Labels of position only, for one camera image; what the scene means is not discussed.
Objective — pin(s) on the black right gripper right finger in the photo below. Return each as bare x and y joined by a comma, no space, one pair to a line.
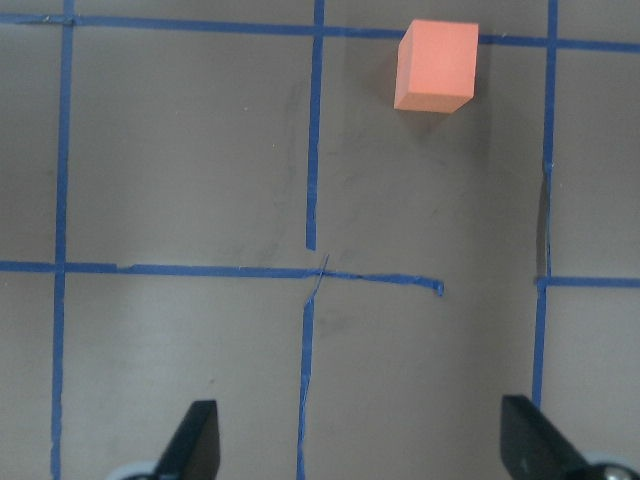
531,447

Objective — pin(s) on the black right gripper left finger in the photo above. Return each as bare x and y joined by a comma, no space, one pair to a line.
194,451

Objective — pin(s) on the orange foam block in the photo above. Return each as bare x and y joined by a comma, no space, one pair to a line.
436,66

